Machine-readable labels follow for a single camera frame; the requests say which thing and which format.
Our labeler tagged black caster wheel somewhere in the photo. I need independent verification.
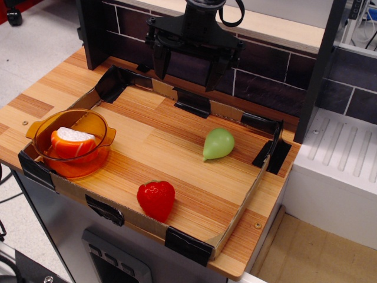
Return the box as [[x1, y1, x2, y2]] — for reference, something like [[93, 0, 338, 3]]
[[6, 7, 23, 27]]

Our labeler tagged orange transparent plastic pot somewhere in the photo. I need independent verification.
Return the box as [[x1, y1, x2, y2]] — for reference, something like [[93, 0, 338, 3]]
[[26, 108, 116, 179]]

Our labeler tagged white toy sink drainboard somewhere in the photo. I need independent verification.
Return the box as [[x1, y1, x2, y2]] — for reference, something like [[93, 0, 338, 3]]
[[283, 108, 376, 249]]

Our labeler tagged cardboard fence with black tape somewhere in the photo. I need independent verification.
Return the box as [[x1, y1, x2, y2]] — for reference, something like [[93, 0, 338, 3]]
[[19, 66, 297, 270]]

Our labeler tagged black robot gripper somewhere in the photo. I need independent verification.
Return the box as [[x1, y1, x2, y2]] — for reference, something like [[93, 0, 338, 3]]
[[145, 1, 245, 92]]

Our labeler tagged red toy strawberry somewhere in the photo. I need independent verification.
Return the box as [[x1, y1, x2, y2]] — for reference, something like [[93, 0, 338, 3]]
[[137, 180, 176, 223]]

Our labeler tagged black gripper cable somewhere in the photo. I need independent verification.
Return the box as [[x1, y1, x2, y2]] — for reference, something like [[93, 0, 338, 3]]
[[217, 0, 246, 28]]

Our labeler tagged grey toy oven panel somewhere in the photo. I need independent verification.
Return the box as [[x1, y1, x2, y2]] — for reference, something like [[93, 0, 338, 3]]
[[82, 230, 153, 282]]

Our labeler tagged green toy pear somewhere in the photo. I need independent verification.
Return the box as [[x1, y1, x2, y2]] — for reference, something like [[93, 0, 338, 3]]
[[203, 128, 235, 162]]

